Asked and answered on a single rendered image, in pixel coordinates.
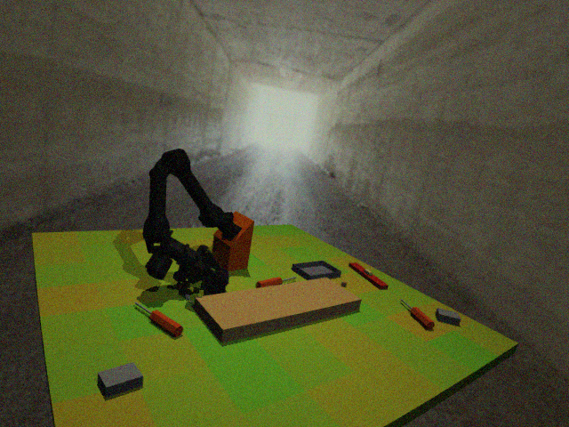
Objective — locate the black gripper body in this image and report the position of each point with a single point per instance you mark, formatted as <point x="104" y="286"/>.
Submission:
<point x="193" y="259"/>

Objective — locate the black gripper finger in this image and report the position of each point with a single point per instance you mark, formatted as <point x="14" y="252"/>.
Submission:
<point x="209" y="274"/>
<point x="211" y="261"/>

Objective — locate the tan wooden panel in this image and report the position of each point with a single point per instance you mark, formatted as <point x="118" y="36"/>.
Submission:
<point x="240" y="314"/>

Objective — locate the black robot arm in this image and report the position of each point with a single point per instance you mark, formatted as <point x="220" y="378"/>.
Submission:
<point x="157" y="228"/>

